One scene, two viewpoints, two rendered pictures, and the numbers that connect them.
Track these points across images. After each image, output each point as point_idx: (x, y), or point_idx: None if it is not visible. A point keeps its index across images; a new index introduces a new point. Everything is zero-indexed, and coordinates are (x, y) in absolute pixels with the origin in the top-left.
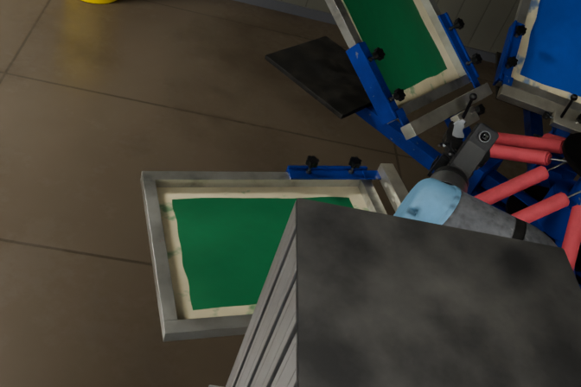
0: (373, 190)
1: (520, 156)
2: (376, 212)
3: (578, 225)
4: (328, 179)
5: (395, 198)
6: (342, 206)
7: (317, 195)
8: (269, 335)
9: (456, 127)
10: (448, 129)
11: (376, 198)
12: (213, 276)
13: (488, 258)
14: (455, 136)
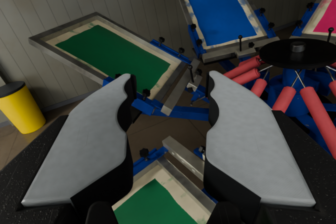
0: (167, 162)
1: (239, 82)
2: (177, 179)
3: (316, 101)
4: (133, 175)
5: (183, 160)
6: (153, 189)
7: (132, 193)
8: None
9: (82, 119)
10: (4, 170)
11: (172, 167)
12: None
13: None
14: (51, 202)
